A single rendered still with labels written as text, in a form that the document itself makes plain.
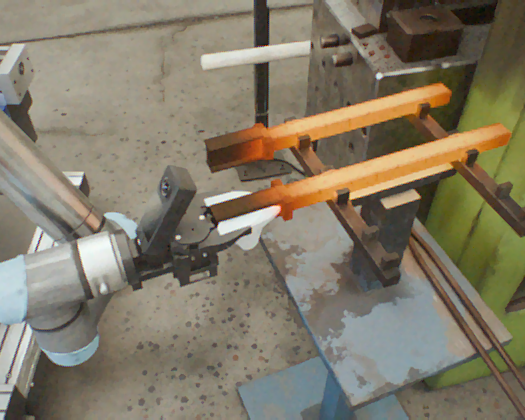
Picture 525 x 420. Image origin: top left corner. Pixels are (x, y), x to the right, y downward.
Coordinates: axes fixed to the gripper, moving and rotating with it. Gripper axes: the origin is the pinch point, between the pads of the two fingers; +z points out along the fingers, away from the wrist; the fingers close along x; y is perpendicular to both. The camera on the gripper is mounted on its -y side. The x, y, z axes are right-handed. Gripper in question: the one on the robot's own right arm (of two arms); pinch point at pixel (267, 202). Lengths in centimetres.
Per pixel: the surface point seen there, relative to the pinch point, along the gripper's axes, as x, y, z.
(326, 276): -2.6, 26.4, 12.6
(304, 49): -83, 34, 48
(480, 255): -4, 41, 52
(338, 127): -10.5, 0.2, 16.1
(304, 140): -9.2, -0.3, 9.8
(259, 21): -105, 35, 42
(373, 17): -44, 4, 43
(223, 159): -11.3, 1.0, -2.1
